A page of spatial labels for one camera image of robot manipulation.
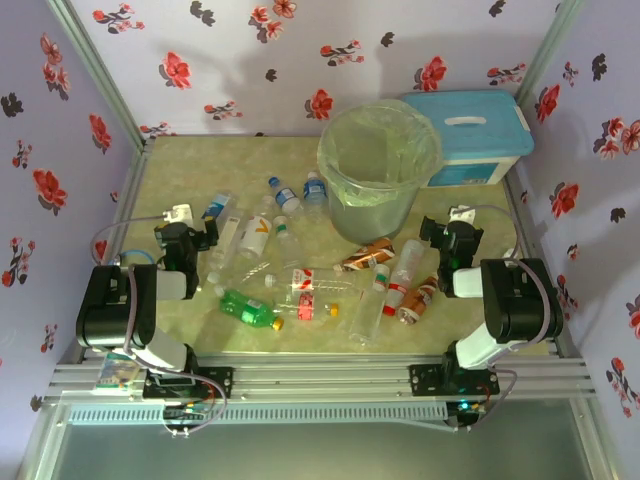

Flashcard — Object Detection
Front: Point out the grey left camera cable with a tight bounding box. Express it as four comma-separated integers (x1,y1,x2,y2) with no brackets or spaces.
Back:
89,213,229,439

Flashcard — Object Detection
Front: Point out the long clear bottle white label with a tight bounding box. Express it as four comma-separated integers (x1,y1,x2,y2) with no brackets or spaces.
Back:
205,215,241,282

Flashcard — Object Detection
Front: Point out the frosted bottle red cap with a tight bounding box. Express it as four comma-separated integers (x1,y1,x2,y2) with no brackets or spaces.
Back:
382,238,426,317

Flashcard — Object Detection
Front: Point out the green-cap clear small bottle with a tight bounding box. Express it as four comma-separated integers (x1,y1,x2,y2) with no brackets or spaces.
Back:
273,224,304,266

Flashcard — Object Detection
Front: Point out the wide aluminium base rail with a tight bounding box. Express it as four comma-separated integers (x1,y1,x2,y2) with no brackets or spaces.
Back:
44,349,596,401

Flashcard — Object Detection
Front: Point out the tall clear bottle green cap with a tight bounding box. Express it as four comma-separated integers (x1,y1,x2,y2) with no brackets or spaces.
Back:
348,263,392,346

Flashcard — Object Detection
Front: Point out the storage box with blue lid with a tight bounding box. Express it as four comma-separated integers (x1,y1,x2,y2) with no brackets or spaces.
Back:
402,89,535,190

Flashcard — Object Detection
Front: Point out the white-cap blue-label small bottle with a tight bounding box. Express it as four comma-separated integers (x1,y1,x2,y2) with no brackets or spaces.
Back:
302,170,330,221

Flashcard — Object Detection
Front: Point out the clear plastic packet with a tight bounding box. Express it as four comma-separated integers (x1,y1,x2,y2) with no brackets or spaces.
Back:
97,352,141,389

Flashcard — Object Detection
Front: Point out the blue-cap blue-label small bottle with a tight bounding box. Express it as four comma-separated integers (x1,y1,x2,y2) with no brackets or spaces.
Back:
267,175,306,217

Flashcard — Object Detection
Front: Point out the grey right camera cable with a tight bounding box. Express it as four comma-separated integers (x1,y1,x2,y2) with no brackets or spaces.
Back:
462,203,566,434

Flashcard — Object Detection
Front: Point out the clear bottle blue-white label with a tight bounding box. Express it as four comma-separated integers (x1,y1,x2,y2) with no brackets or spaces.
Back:
201,191,241,221

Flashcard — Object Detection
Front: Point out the clear bottle red-white label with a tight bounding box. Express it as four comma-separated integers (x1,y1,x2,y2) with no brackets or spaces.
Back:
263,267,366,294

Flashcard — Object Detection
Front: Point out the blue coiled cable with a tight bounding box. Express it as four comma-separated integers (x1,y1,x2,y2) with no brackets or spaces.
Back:
112,248,157,265

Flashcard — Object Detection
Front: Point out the white-cap clear small bottle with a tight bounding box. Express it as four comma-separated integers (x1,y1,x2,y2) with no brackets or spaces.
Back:
257,194,287,226

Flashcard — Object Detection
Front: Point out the crushed clear unlabelled bottle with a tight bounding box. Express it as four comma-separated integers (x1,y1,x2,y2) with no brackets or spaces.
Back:
213,259,275,296

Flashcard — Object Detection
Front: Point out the clear bottle red label yellow cap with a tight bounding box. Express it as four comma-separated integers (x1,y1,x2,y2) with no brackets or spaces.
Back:
272,293,341,322

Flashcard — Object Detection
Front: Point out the green bottle yellow cap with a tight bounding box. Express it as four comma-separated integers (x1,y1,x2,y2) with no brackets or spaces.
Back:
218,288,286,332

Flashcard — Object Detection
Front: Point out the grey camera cable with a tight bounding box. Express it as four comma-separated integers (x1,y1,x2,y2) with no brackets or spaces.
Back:
89,213,229,439
462,203,566,434

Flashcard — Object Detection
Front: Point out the white-label bottle yellow mark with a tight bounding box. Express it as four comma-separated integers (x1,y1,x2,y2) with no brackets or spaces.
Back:
237,213,275,261

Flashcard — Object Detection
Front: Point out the grey slotted cable duct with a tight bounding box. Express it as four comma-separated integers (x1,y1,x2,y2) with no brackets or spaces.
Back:
67,402,446,426

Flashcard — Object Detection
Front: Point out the aluminium frame post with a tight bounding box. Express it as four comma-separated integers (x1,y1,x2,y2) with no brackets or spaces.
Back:
513,0,587,104
47,0,154,151

